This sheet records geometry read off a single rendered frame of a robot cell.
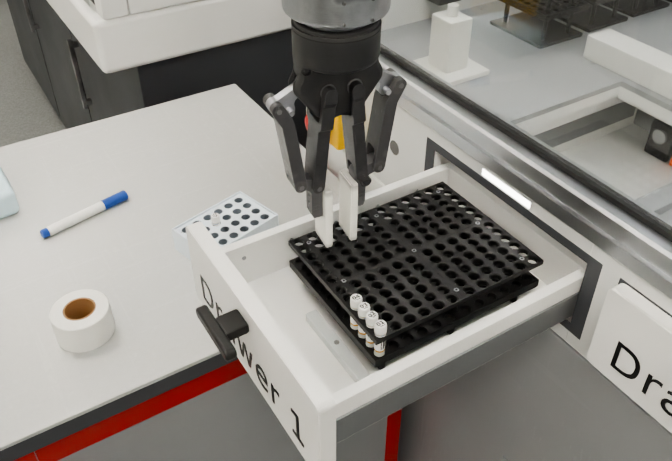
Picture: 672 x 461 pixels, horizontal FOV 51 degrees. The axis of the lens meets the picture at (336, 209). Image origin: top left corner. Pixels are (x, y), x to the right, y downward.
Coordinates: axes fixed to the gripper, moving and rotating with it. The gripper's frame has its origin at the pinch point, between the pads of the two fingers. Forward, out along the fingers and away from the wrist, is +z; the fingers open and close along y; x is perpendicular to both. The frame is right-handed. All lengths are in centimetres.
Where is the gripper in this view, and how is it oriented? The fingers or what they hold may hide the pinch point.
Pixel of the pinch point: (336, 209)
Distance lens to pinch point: 70.6
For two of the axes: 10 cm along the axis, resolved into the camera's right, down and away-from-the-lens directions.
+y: 9.1, -2.5, 3.2
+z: 0.0, 7.9, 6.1
